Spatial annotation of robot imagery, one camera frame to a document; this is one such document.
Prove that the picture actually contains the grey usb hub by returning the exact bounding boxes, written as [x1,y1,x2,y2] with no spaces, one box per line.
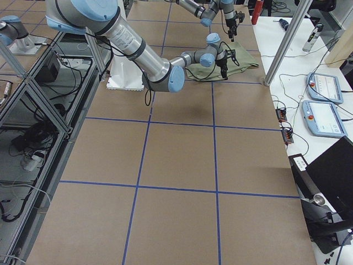
[275,108,288,122]
[281,127,294,145]

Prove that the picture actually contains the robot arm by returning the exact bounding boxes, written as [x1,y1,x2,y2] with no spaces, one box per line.
[46,0,236,93]
[175,0,245,42]

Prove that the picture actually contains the red cylinder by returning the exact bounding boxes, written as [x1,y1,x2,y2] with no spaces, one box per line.
[252,0,264,25]

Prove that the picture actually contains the far teach pendant tablet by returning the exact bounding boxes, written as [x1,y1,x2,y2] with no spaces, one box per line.
[307,72,344,104]

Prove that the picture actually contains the olive green long-sleeve shirt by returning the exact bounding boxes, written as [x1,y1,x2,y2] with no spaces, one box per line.
[185,42,259,82]

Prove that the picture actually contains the black laptop monitor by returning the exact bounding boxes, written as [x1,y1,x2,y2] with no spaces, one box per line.
[288,136,352,254]

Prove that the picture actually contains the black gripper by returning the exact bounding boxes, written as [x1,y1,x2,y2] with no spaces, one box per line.
[224,10,245,42]
[216,49,239,79]

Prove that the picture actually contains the left grey USB hub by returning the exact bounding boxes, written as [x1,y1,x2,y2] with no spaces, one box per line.
[275,108,288,122]

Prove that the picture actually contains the right grey USB hub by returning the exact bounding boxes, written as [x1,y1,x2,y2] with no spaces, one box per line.
[281,127,294,145]

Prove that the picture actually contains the near teach pendant tablet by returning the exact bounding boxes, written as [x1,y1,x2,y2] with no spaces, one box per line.
[302,100,348,138]

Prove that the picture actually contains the teach pendant tablet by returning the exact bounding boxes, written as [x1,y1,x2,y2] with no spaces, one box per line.
[302,100,348,138]
[307,72,344,104]

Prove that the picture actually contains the aluminium frame post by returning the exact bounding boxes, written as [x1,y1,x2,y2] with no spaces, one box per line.
[264,0,312,87]

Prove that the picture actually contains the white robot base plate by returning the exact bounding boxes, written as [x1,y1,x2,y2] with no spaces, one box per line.
[107,55,144,91]

